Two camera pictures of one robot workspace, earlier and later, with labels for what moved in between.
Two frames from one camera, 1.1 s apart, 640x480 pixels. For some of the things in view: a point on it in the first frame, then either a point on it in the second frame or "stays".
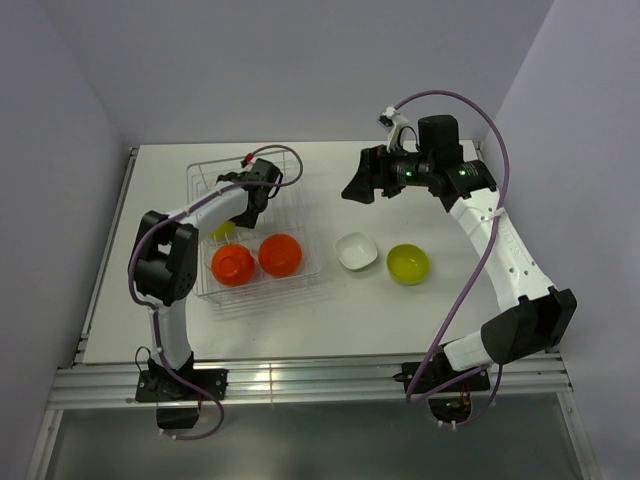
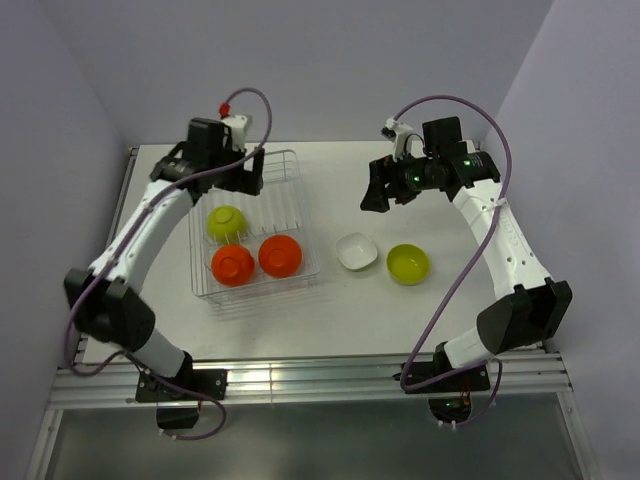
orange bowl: (280, 255) stays
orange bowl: (232, 265) stays
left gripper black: (245, 220) to (247, 182)
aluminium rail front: (77, 386) stays
